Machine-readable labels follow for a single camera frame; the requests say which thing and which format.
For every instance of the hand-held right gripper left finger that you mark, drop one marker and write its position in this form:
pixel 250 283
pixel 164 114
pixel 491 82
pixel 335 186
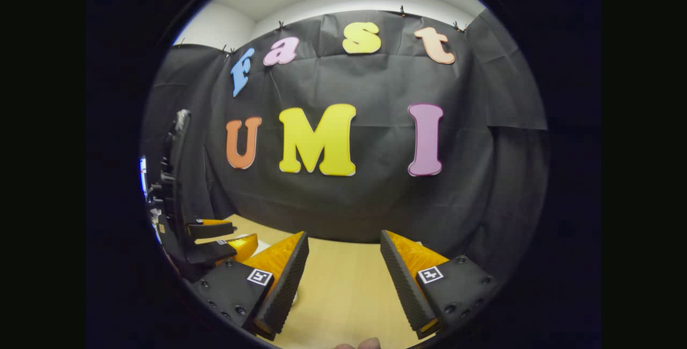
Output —
pixel 284 290

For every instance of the bright blue screen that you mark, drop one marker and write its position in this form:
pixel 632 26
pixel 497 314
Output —
pixel 143 177

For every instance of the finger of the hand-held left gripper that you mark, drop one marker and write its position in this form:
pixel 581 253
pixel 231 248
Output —
pixel 204 253
pixel 209 230

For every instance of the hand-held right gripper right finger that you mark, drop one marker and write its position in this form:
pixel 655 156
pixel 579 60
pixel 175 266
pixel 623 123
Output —
pixel 405 284

